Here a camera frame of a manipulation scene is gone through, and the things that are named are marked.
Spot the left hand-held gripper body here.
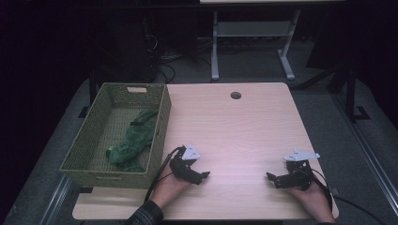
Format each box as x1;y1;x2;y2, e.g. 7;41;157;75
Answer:
168;142;202;182

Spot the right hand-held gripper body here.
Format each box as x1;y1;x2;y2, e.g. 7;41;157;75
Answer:
279;149;321;192

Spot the green plush garment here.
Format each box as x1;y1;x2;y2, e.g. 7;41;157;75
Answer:
105;108;160;173

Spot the green woven basket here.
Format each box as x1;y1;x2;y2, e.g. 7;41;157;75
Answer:
59;82;173;190

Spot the person's right hand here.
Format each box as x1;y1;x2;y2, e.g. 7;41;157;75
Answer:
285;179;336;223

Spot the person's left hand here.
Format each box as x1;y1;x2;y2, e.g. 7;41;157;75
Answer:
150;162;193;210

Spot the black metal stand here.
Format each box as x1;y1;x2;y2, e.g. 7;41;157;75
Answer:
77;69;99;119
294;60;372;124

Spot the dark cabinet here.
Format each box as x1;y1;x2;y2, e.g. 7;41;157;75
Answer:
93;8;159;83

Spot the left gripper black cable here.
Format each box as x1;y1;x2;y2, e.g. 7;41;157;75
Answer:
144;145;186;203

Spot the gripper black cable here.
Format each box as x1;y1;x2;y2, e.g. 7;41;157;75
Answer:
297;167;389;225
144;145;186;203

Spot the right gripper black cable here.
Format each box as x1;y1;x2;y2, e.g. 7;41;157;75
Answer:
297;167;389;225

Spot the metal floor rail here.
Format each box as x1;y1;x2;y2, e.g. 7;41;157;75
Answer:
329;93;398;217
38;174;74;225

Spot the tangle of floor cables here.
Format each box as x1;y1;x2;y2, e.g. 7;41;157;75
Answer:
146;31;214;84

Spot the white metal desk frame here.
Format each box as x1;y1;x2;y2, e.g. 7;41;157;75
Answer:
200;0;345;82

